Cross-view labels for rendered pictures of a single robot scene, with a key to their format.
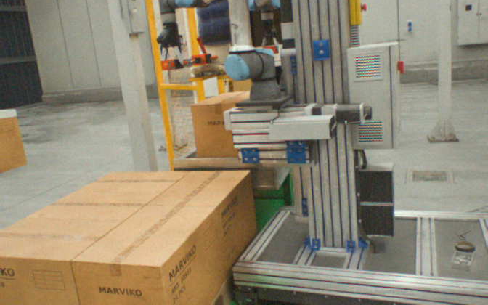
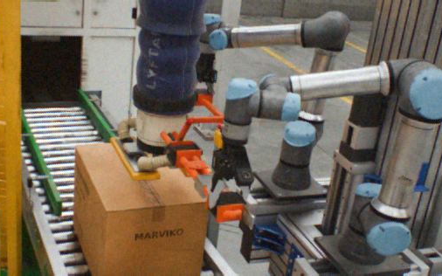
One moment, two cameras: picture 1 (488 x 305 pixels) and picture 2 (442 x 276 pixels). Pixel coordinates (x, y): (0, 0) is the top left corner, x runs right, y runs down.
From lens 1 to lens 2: 2.05 m
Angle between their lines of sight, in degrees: 45
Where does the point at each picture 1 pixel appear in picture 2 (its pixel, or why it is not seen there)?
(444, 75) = (227, 58)
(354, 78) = not seen: outside the picture
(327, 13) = (437, 130)
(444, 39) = (233, 13)
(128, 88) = not seen: outside the picture
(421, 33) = not seen: outside the picture
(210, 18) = (181, 72)
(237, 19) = (416, 172)
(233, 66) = (393, 239)
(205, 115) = (134, 224)
